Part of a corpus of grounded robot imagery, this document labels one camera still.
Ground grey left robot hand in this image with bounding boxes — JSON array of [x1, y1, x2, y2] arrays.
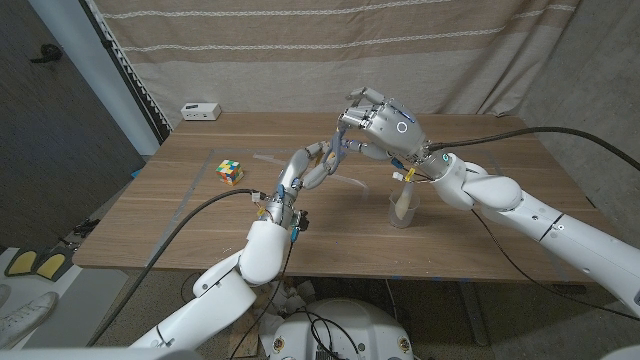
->
[[262, 141, 347, 229]]

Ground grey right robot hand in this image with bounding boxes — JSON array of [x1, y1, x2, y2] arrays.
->
[[339, 87, 462, 181]]

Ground orange and grey scissors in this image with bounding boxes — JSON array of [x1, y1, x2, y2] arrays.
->
[[319, 127, 351, 174]]

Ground clear tape strip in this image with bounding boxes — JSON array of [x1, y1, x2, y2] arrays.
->
[[252, 153, 371, 201]]

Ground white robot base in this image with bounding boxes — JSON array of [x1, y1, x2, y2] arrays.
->
[[269, 298, 415, 360]]

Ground Rubik's cube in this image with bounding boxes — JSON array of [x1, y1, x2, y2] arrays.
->
[[215, 159, 245, 187]]

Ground cream curved stick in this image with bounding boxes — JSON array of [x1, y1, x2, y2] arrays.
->
[[394, 182, 416, 220]]

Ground clear plastic cup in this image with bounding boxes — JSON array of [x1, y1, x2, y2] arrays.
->
[[388, 187, 422, 230]]

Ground beige striped curtain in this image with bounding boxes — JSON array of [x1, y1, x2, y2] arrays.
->
[[92, 0, 581, 129]]

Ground white power strip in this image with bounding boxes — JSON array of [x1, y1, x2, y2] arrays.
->
[[180, 102, 223, 122]]

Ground crumpled white paper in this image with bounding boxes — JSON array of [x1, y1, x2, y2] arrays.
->
[[254, 279, 317, 351]]

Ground black zigzag edge strip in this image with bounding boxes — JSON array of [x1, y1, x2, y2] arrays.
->
[[79, 0, 174, 146]]

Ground grey metal table leg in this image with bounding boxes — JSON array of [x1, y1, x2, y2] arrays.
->
[[457, 282, 489, 347]]

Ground black floor clutter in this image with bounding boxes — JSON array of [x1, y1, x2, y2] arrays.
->
[[73, 218, 101, 239]]

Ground yellow and black foot pedal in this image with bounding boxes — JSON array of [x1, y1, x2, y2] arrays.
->
[[3, 248, 39, 278], [34, 251, 69, 282]]

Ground white sneaker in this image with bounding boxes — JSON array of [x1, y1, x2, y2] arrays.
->
[[0, 290, 59, 349]]

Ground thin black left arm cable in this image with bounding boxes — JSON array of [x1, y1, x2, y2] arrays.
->
[[229, 239, 297, 360]]

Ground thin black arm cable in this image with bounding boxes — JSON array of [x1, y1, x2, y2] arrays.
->
[[471, 209, 640, 322], [229, 239, 297, 360]]

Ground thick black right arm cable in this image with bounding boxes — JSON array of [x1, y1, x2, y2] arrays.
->
[[427, 126, 640, 172]]

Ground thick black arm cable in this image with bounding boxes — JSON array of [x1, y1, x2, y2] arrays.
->
[[427, 126, 640, 172], [85, 187, 264, 348]]

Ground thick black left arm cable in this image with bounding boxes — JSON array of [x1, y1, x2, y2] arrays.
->
[[85, 187, 264, 348]]

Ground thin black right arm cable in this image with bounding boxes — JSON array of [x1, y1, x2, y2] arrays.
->
[[471, 209, 640, 322]]

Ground black looped base cable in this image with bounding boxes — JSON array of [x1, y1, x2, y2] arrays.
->
[[297, 309, 361, 360]]

